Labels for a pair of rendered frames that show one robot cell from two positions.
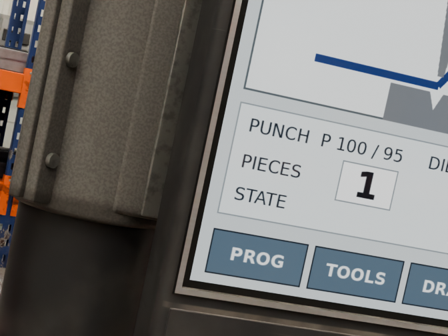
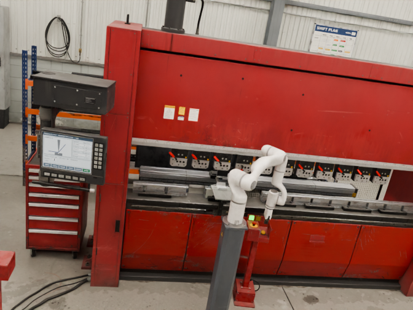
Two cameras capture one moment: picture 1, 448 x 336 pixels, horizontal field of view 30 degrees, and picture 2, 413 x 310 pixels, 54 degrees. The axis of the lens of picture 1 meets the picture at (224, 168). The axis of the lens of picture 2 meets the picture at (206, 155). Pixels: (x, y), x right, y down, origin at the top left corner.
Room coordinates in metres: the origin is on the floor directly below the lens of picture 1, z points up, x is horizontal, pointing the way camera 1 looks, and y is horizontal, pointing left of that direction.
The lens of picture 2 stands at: (-1.83, -1.67, 2.53)
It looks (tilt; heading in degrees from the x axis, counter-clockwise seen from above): 20 degrees down; 13
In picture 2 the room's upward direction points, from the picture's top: 9 degrees clockwise
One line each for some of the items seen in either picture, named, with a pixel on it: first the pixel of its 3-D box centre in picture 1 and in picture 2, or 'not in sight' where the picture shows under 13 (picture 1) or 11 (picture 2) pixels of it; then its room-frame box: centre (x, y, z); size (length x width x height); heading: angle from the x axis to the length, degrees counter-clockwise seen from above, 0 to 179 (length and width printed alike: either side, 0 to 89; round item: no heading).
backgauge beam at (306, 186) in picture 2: not in sight; (252, 182); (2.01, -1.30, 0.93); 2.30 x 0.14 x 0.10; 114
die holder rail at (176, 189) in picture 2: not in sight; (160, 188); (1.34, -0.56, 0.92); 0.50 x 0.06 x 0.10; 114
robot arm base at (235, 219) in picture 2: not in sight; (236, 211); (0.97, -1.33, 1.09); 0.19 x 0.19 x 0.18
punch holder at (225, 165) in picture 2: not in sight; (222, 160); (1.56, -1.04, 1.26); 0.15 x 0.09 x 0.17; 114
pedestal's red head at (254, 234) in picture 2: not in sight; (257, 228); (1.43, -1.49, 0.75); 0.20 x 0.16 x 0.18; 107
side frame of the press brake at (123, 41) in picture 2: not in sight; (116, 154); (1.33, -0.10, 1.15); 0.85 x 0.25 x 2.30; 24
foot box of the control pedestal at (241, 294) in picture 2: not in sight; (244, 293); (1.40, -1.50, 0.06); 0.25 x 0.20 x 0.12; 17
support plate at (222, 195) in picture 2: not in sight; (222, 193); (1.43, -1.12, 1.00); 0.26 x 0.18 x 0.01; 24
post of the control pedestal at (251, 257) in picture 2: not in sight; (250, 261); (1.43, -1.49, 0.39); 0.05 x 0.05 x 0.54; 17
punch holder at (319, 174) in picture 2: not in sight; (323, 169); (1.97, -1.95, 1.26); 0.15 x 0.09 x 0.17; 114
